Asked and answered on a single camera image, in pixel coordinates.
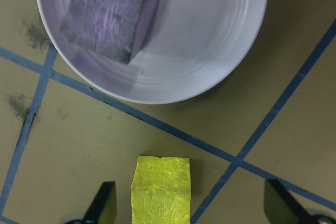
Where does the yellow foam block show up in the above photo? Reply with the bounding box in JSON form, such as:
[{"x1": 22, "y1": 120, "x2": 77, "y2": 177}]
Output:
[{"x1": 130, "y1": 155, "x2": 192, "y2": 224}]

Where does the purple foam block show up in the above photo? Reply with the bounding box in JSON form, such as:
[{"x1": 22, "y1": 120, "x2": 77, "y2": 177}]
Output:
[{"x1": 58, "y1": 0, "x2": 161, "y2": 65}]

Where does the lavender round plate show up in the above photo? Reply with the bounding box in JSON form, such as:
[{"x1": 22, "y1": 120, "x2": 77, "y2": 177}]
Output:
[{"x1": 34, "y1": 0, "x2": 269, "y2": 105}]

